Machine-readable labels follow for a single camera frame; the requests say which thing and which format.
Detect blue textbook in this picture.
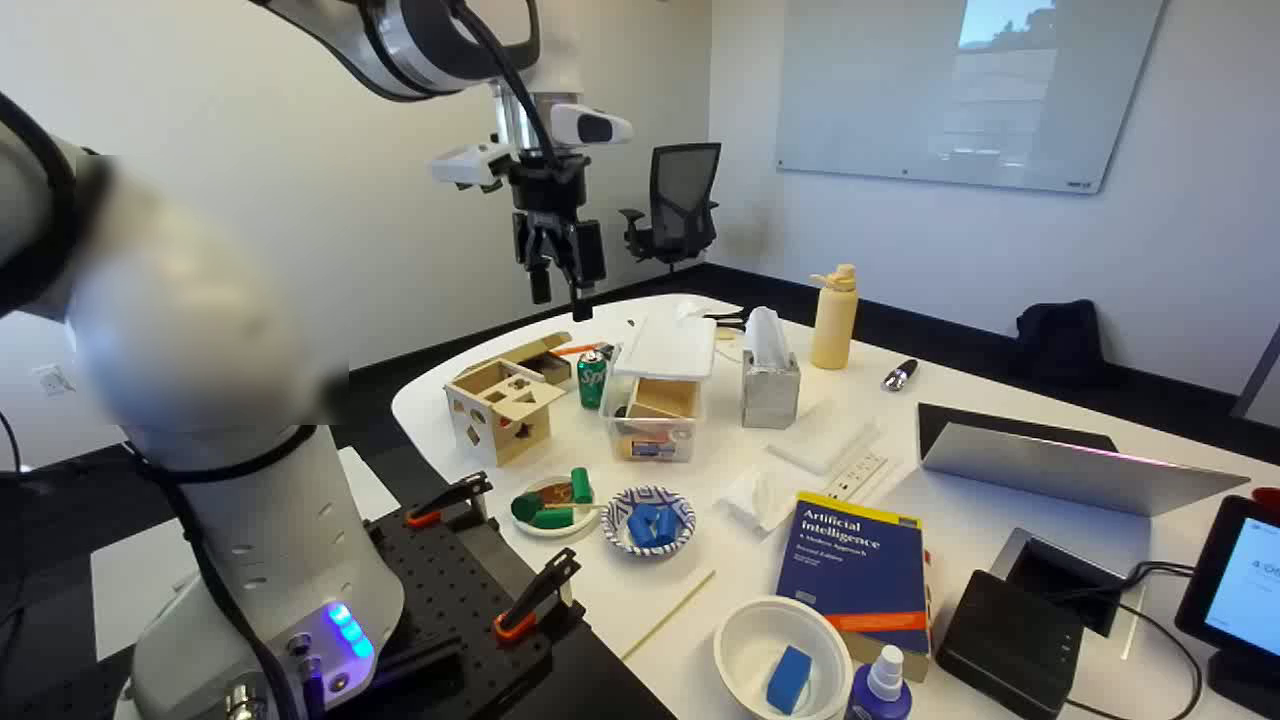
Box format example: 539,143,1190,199
772,488,936,658

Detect black box device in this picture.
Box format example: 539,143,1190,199
932,566,1086,720

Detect blue block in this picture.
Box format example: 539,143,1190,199
763,642,819,716

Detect green toy blocks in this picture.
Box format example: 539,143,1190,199
510,463,595,531

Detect white container lid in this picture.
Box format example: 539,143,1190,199
612,313,719,389

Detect thin wooden stick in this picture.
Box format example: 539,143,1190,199
615,566,719,663

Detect silver laptop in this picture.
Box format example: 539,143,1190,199
875,400,1251,585

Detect blue toy piece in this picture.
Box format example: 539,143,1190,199
624,496,680,552

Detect white remote control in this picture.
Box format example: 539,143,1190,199
825,443,894,504

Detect wooden lid with shape holes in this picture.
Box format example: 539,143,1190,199
445,352,576,419

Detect clear plastic storage container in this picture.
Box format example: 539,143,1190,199
598,370,702,469

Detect wall whiteboard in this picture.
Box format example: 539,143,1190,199
772,0,1172,199

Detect blue patterned bowl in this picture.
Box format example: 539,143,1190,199
598,485,699,562

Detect black bag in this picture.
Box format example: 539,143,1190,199
1008,295,1109,393

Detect wooden shape sorter toy box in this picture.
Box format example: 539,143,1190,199
441,329,582,470

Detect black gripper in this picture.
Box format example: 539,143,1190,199
508,148,612,325

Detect white bowl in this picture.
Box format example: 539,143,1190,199
708,592,858,720

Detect black office chair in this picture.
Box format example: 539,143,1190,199
615,139,723,281

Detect green can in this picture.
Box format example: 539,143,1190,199
570,348,615,414

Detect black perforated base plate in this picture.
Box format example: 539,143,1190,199
346,501,677,720

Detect black clamp with orange tips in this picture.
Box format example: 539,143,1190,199
401,469,494,534
487,542,586,647

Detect grey tissue box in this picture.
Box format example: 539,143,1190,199
734,305,802,432

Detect black cable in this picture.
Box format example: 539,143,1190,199
1061,556,1209,720

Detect yellow water bottle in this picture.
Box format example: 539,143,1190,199
808,260,862,377

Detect black marker pen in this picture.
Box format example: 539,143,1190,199
875,352,925,397

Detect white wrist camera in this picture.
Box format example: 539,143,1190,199
426,90,636,193

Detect white folded paper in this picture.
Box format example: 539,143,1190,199
715,463,808,540

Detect black tablet screen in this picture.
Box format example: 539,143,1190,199
1172,493,1280,720

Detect white plate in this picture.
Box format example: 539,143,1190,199
503,469,603,542

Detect blue bottle with white cap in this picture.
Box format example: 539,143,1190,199
844,639,920,720

